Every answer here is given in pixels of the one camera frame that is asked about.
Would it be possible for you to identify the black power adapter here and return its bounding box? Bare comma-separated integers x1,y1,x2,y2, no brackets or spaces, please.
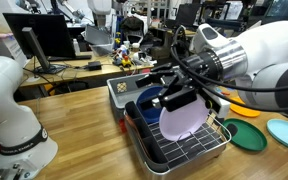
87,60,103,71

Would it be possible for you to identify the green plate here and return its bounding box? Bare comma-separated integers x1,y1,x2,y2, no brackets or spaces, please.
222,118,268,153

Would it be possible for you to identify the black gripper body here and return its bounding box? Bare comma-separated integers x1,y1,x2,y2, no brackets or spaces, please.
158,61,207,113

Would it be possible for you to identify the yellow plate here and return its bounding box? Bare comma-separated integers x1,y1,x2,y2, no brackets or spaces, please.
228,96,262,118

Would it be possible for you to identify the light turquoise plate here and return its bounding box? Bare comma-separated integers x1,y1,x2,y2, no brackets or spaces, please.
266,118,288,153

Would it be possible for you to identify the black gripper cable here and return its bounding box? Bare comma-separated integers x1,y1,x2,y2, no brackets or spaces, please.
169,25,288,113

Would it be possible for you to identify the lilac plate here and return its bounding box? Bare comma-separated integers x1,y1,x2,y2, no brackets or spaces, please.
158,94,211,142

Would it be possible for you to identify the black jacket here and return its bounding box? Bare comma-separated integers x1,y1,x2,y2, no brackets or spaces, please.
120,15,146,44

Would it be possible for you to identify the black computer monitor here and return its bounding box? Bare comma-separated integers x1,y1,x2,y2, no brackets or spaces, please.
2,12,77,75

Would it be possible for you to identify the wooden background desk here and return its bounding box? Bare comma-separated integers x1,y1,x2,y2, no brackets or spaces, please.
18,49,155,89

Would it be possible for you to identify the small checkered tag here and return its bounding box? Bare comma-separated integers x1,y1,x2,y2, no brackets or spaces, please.
116,81,128,94

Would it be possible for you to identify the clear plastic storage bin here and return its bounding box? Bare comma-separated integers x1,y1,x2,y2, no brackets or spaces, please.
83,24,115,56

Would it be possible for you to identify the grey plastic bin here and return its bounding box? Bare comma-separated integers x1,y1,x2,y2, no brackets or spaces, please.
106,71,167,124

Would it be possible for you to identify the white plastic bottle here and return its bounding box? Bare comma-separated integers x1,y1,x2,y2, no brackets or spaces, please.
72,38,82,57

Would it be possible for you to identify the grey dish drying rack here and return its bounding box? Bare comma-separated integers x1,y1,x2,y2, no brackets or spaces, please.
123,99,233,180

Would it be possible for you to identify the dark blue plate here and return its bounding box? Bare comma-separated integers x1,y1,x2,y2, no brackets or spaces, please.
136,85,167,125

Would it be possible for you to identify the black keyboard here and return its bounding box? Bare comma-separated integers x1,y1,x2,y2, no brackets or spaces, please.
47,54,92,63

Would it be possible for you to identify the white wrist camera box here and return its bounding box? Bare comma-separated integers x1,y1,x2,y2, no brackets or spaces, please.
200,89,232,118

